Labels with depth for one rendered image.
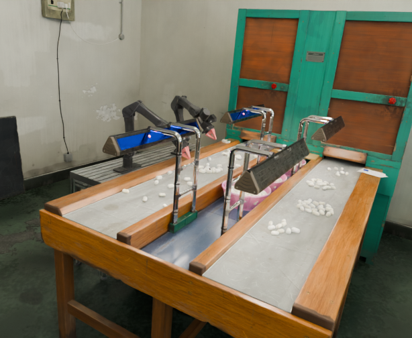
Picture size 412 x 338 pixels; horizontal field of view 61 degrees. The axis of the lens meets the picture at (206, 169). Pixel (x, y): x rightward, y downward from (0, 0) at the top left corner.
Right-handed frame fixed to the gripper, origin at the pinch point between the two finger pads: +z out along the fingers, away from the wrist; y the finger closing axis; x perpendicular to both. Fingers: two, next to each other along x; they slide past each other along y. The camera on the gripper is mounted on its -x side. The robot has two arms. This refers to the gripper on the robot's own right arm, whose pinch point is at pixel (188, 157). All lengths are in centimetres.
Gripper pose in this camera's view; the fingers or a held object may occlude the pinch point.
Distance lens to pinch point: 221.2
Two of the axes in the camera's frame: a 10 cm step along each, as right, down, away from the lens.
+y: 5.0, -2.2, 8.4
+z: 5.8, 8.0, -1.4
